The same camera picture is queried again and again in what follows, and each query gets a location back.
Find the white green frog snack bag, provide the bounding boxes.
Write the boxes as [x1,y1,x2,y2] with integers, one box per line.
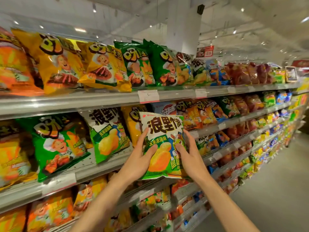
[79,108,131,164]
[139,111,190,180]

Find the person's left forearm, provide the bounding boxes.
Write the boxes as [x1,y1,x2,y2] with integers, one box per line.
[70,175,137,232]

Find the blue wavy chip bags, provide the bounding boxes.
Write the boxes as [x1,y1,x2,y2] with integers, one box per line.
[206,59,231,86]

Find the row of orange snack bags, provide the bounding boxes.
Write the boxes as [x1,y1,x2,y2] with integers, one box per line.
[0,189,74,232]
[0,26,44,96]

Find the small framed display box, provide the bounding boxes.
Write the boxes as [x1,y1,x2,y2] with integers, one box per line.
[285,66,298,83]

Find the person's left hand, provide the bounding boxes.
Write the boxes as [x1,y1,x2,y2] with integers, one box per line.
[117,128,159,185]

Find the person's right hand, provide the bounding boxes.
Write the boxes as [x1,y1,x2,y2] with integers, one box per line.
[175,129,213,184]

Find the green white wavy chip bags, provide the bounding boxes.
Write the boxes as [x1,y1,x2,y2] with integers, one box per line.
[175,52,211,86]

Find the metal store shelving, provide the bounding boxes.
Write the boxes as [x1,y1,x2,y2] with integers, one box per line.
[0,82,309,232]

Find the red white poster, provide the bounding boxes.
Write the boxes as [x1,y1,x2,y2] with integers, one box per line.
[196,45,215,58]

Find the yellow chef snack bag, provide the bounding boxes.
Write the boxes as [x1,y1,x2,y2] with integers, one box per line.
[120,105,151,148]
[0,121,39,189]

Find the person's right forearm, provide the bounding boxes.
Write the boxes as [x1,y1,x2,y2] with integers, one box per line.
[194,177,260,232]

